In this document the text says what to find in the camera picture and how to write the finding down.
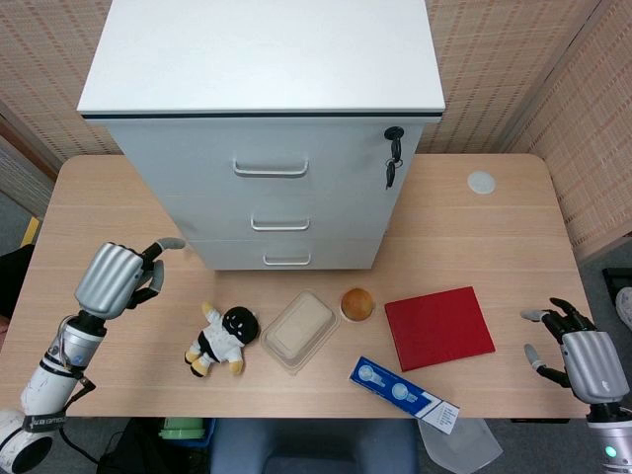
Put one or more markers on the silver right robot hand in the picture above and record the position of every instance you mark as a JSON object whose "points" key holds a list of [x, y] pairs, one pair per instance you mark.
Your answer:
{"points": [[590, 363]]}

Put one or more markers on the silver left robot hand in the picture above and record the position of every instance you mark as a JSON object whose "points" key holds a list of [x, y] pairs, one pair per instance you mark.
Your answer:
{"points": [[106, 284]]}

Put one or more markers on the white middle-sized drawer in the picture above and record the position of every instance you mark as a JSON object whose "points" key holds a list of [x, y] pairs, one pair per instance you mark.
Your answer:
{"points": [[279, 219]]}

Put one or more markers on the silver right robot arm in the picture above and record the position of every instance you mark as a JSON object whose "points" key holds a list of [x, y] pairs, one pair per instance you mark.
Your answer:
{"points": [[611, 434]]}

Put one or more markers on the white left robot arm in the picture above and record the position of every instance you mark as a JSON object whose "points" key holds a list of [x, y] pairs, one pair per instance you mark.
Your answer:
{"points": [[47, 382]]}

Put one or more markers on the white smallest drawer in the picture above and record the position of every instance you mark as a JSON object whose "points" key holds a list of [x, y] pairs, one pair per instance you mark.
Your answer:
{"points": [[286, 256]]}

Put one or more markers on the white drawer with lock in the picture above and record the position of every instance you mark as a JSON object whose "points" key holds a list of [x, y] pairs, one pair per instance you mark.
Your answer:
{"points": [[266, 158]]}

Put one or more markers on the white drawer cabinet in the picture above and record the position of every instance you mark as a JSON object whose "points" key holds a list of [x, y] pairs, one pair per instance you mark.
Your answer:
{"points": [[261, 99]]}

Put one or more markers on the white shoe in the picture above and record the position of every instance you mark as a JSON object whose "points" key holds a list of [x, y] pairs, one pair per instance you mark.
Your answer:
{"points": [[625, 306]]}

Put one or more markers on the black and white plush toy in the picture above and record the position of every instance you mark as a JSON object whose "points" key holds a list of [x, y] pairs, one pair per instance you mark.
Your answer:
{"points": [[224, 338]]}

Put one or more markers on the translucent plastic bin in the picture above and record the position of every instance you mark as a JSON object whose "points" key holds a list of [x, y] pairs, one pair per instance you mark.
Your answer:
{"points": [[459, 444]]}

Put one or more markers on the red square book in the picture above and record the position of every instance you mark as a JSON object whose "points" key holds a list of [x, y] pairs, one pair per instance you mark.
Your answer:
{"points": [[438, 328]]}

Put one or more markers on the green plastic container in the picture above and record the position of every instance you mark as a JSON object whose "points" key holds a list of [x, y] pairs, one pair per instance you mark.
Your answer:
{"points": [[181, 428]]}

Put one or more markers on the blue and white box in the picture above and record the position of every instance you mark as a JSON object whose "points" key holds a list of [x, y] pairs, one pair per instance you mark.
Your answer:
{"points": [[402, 395]]}

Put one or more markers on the clear plastic food container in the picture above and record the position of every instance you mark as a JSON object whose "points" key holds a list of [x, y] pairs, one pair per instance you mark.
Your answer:
{"points": [[299, 331]]}

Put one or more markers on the round brown bread bun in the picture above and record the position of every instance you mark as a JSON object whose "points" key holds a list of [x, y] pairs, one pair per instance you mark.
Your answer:
{"points": [[357, 303]]}

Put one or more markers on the blue chair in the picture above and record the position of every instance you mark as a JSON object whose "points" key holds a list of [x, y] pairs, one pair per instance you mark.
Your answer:
{"points": [[311, 447]]}

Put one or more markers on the black keys in lock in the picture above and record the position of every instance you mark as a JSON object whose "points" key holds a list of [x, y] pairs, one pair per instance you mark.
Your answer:
{"points": [[393, 155]]}

